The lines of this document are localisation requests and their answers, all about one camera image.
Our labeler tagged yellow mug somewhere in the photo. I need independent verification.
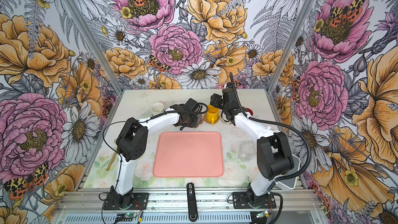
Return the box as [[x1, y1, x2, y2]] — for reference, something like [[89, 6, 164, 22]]
[[205, 105, 219, 116]]

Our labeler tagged red interior white mug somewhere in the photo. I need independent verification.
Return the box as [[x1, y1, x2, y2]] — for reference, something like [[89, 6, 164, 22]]
[[245, 108, 253, 116]]

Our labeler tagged cork round coaster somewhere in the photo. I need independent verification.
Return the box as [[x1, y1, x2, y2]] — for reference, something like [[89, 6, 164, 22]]
[[204, 115, 219, 125]]

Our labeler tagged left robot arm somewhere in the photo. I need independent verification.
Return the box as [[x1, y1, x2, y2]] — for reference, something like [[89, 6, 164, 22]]
[[106, 98, 208, 209]]

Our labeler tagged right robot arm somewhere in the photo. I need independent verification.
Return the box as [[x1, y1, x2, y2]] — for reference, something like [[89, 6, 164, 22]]
[[210, 88, 301, 208]]

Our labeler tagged paw shaped coaster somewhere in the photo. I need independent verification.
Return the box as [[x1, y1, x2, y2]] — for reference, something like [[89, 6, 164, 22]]
[[198, 115, 204, 125]]

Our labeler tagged clear glass cup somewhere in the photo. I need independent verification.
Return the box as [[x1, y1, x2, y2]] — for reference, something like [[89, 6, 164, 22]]
[[238, 141, 256, 162]]

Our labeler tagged pink tray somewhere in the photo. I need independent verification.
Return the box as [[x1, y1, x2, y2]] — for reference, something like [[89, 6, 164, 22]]
[[153, 132, 224, 178]]

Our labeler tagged wooden mallet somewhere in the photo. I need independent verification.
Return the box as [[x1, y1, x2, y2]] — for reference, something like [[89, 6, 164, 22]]
[[106, 147, 117, 171]]

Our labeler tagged white tissue box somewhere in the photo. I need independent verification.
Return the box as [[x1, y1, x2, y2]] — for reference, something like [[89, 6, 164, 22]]
[[276, 155, 302, 191]]

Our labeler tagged black center bar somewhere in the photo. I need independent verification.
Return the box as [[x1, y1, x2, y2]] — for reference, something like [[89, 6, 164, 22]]
[[187, 183, 199, 222]]

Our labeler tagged green circuit board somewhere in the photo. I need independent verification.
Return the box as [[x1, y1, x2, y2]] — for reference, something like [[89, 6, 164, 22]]
[[115, 213, 140, 223]]

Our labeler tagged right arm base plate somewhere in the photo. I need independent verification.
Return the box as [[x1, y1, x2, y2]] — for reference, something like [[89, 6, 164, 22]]
[[232, 192, 276, 209]]

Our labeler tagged right black corrugated cable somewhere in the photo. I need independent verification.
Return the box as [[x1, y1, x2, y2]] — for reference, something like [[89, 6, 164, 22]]
[[228, 72, 312, 224]]

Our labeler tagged left black cable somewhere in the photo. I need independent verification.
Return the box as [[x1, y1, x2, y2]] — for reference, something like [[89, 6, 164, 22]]
[[98, 102, 209, 224]]

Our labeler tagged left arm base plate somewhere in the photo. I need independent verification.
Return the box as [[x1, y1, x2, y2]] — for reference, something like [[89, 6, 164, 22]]
[[103, 193, 149, 211]]

